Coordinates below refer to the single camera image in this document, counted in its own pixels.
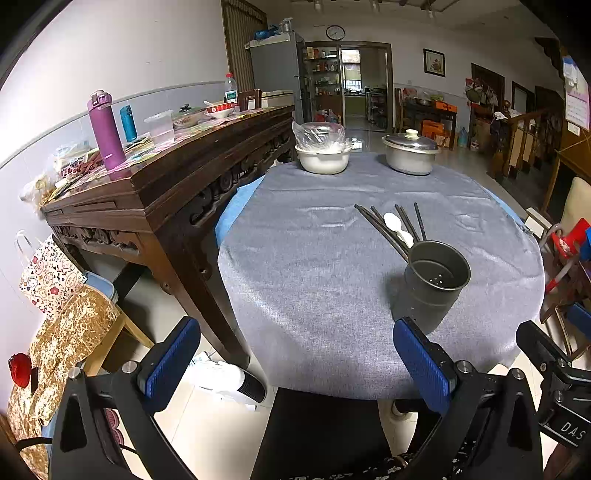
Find white chest freezer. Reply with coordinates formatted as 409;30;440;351
261;90;296;110

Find dish with glass lid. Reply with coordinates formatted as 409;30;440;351
172;104;208;130

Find white bowl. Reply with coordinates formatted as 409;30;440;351
294;142;352;175

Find checked table mat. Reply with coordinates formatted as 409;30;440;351
44;105;294;197

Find small wooden stand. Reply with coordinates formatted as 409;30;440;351
238;89;263;113

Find chair with gold cushion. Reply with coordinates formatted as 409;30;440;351
7;286;155;480

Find framed wall picture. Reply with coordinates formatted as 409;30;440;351
423;48;446;78

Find carved wooden sideboard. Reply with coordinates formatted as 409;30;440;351
41;104;296;370

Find person's leg in black trousers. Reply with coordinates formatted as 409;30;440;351
252;387;393;480

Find printed gift bag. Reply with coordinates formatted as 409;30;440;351
16;230;88;321

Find clear plastic container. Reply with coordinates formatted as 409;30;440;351
144;111;176;144

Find blue under cloth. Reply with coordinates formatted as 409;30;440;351
215;178;532;245

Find metal pot lid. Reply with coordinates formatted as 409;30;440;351
382;129;441;154

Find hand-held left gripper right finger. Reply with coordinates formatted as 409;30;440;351
392;316;546;480

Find cream chair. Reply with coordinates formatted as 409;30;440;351
558;176;591;232

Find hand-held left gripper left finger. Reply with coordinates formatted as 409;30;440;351
48;316;201;480

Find red plastic stool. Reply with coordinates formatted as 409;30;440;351
545;224;591;294

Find teal water bottle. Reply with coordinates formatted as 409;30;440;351
120;105;138;143

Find dark wooden table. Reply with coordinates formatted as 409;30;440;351
402;88;458;148

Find wall calendar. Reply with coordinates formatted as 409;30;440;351
561;55;591;129

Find grey tablecloth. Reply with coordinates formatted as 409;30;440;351
217;152;546;401

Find bundle of black chopsticks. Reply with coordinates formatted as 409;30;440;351
354;202;428;264

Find red round object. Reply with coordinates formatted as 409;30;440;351
9;353;32;387

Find purple water bottle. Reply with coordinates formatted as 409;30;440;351
87;90;127;171

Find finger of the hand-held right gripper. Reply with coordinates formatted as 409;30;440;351
567;302;591;344
516;320;573;372

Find wooden stair railing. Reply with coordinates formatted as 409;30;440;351
489;108;561;181

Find pile of snack packets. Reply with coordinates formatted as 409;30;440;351
21;141;105;204

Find white shoe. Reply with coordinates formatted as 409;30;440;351
191;360;269;407

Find grey refrigerator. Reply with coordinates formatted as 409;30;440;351
249;31;306;125

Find metal pot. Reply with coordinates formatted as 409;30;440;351
385;147;438;176

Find dark metal utensil holder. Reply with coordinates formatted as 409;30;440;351
392;240;472;335

